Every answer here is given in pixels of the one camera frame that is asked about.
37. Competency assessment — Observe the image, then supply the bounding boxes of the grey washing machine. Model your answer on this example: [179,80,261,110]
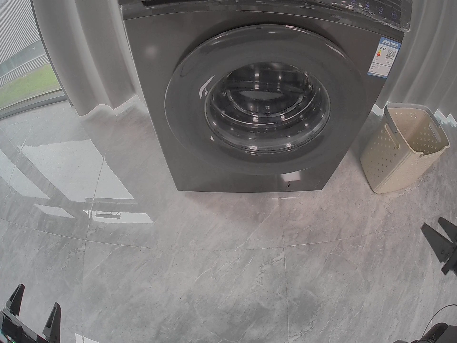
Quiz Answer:
[117,0,413,193]

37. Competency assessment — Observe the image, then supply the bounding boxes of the cream laundry basket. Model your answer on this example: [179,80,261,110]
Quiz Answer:
[359,102,450,194]

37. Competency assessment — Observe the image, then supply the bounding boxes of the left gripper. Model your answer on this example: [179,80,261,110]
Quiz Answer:
[0,283,62,343]

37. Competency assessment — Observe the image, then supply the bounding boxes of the black cable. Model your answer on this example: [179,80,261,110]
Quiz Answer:
[426,303,457,336]

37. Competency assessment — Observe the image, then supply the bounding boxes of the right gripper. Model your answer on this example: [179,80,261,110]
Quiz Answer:
[421,217,457,275]

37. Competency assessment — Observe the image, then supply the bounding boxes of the white curtain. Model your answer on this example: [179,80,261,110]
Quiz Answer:
[28,0,148,118]
[378,0,457,128]

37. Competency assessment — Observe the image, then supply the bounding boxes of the window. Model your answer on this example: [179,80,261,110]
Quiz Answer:
[0,0,69,112]

